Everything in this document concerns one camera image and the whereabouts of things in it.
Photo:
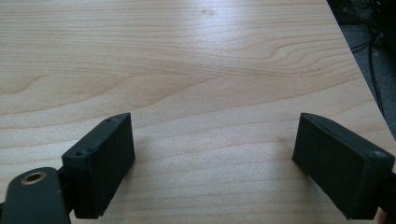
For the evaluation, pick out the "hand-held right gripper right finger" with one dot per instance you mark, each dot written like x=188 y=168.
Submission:
x=339 y=168

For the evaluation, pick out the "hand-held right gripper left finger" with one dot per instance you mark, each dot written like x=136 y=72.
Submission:
x=99 y=165

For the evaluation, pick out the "dark equipment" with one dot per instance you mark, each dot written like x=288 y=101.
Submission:
x=364 y=12

